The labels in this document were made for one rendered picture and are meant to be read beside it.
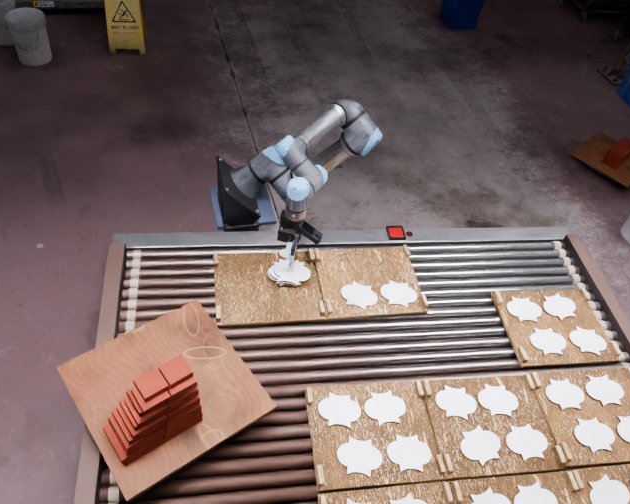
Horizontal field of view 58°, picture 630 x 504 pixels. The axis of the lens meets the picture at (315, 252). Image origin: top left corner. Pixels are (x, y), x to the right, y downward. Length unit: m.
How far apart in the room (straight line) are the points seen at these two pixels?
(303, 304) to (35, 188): 2.46
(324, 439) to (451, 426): 0.44
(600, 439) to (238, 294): 1.38
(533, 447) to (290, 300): 1.00
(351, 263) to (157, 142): 2.43
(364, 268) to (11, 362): 1.91
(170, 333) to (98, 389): 0.29
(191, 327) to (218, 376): 0.21
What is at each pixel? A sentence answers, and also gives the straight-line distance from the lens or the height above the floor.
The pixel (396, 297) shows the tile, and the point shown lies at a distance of 2.29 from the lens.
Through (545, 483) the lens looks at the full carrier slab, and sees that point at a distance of 2.11.
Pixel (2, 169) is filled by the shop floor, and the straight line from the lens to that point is 4.42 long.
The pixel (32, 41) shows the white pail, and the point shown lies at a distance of 5.35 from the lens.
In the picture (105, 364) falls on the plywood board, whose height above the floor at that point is 1.04.
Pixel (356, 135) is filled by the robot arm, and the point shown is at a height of 1.36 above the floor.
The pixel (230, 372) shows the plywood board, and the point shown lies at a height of 1.04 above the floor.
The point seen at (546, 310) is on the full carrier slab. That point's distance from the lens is 2.50.
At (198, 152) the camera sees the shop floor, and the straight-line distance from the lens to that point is 4.35.
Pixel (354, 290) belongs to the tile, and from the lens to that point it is 2.27.
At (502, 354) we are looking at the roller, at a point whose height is 0.91.
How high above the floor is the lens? 2.69
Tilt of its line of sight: 47 degrees down
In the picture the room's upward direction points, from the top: 10 degrees clockwise
